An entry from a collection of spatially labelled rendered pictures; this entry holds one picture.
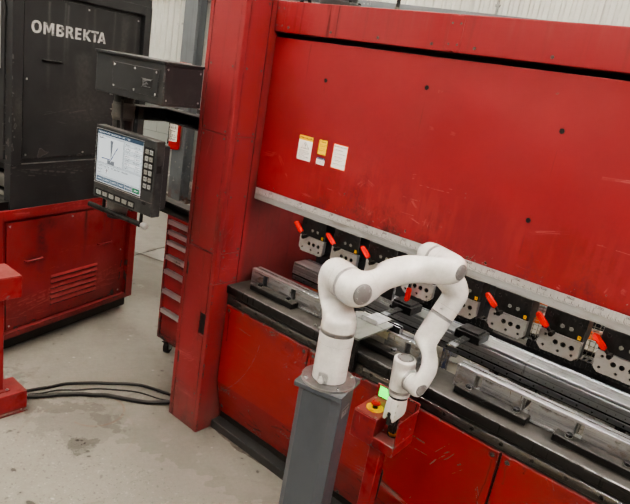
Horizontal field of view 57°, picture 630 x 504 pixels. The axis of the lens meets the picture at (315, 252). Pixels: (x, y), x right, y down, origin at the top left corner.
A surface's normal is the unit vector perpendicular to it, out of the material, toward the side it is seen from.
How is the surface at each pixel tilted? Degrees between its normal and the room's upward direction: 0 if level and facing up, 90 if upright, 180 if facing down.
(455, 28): 90
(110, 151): 90
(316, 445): 90
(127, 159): 90
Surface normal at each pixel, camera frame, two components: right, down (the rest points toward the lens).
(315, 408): -0.43, 0.19
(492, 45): -0.64, 0.12
